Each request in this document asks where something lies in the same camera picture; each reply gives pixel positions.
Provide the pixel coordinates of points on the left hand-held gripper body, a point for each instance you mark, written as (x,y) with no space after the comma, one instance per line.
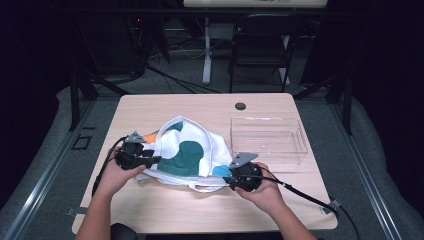
(131,156)

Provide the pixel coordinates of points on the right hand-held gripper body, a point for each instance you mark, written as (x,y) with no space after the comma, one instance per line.
(246,176)

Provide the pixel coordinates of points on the clear plastic tray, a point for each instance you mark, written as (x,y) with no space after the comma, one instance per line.
(266,140)

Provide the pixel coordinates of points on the white tote bag teal patches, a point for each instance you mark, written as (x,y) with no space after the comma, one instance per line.
(190,133)

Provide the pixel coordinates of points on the person's right hand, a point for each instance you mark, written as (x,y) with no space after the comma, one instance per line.
(266,195)

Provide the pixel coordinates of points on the person's left hand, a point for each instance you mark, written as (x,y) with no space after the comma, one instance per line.
(115,178)

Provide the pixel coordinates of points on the metal table clip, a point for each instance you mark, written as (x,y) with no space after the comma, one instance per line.
(330,206)
(76,211)

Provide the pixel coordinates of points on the white desk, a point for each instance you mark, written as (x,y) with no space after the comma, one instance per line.
(207,60)

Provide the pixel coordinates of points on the dark computer tower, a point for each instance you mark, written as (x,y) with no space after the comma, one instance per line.
(113,46)

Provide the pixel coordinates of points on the black folding chair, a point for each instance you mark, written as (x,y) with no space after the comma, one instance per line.
(260,43)

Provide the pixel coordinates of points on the black metal stand frame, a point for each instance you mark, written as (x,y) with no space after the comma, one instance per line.
(348,100)
(74,100)

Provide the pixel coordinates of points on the aluminium floor rail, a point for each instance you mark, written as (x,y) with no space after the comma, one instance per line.
(43,180)
(370,186)

